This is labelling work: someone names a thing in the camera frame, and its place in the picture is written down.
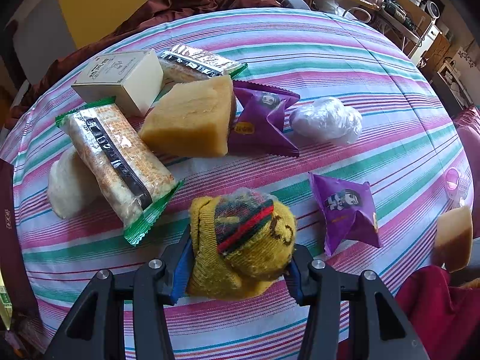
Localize purple snack packet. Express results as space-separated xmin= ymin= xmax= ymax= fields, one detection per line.
xmin=228 ymin=80 xmax=300 ymax=158
xmin=309 ymin=172 xmax=382 ymax=256

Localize cracker pack green ends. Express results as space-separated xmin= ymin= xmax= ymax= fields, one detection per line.
xmin=55 ymin=97 xmax=182 ymax=245

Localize white cardboard box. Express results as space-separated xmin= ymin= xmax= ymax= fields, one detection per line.
xmin=72 ymin=49 xmax=164 ymax=117

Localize grey yellow blue headboard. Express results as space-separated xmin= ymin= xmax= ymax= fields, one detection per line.
xmin=1 ymin=0 xmax=308 ymax=88

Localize purple snack packet lower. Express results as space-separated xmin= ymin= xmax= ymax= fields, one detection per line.
xmin=309 ymin=172 xmax=382 ymax=256

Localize small yellow sponge block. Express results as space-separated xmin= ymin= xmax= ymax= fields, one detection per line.
xmin=433 ymin=206 xmax=473 ymax=273

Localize large yellow sponge block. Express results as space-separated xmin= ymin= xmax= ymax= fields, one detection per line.
xmin=138 ymin=76 xmax=236 ymax=158

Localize red cloth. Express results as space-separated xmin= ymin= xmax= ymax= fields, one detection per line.
xmin=337 ymin=264 xmax=480 ymax=360

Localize striped bed sheet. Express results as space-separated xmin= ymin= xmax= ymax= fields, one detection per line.
xmin=1 ymin=8 xmax=472 ymax=351

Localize purple snack packet upper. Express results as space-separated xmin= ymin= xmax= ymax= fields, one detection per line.
xmin=228 ymin=80 xmax=300 ymax=158

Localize pink clear plastic cup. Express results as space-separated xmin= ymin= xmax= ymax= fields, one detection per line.
xmin=444 ymin=166 xmax=470 ymax=208

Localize pink pillow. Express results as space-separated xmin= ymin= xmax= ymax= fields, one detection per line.
xmin=453 ymin=106 xmax=480 ymax=238

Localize yellow knitted sock ball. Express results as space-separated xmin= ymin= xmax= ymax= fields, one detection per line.
xmin=187 ymin=189 xmax=297 ymax=301

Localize dark red blanket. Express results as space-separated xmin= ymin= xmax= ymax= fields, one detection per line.
xmin=1 ymin=0 xmax=281 ymax=129

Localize white plastic bag ball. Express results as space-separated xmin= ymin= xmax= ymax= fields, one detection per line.
xmin=289 ymin=97 xmax=363 ymax=146

